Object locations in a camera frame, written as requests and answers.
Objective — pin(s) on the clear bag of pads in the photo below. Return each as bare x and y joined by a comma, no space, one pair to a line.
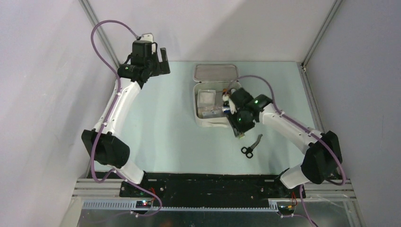
206,97

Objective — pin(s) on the aluminium frame rail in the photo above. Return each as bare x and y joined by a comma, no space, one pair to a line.
309,114

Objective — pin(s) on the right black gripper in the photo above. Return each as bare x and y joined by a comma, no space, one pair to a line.
238,128

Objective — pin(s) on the black handled scissors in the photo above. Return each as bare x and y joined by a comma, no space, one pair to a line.
248,151

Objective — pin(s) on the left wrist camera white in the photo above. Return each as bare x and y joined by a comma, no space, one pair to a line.
149,37

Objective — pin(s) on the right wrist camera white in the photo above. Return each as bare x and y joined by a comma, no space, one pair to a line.
228,102

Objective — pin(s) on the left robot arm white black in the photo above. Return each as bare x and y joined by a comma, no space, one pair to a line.
103,142

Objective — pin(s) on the blue white bandage roll packet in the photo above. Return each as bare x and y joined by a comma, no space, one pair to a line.
226,109

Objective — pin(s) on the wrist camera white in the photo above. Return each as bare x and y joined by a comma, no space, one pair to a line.
149,37
228,102

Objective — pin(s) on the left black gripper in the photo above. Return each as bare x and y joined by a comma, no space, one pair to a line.
162,67

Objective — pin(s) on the white medicine kit case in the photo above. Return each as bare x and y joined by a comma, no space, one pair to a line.
212,80

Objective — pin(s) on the blue cotton swab packet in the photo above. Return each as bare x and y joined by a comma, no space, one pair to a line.
210,112

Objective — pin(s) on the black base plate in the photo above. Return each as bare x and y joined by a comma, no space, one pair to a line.
210,190

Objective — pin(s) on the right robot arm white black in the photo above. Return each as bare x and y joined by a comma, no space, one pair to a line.
322,154

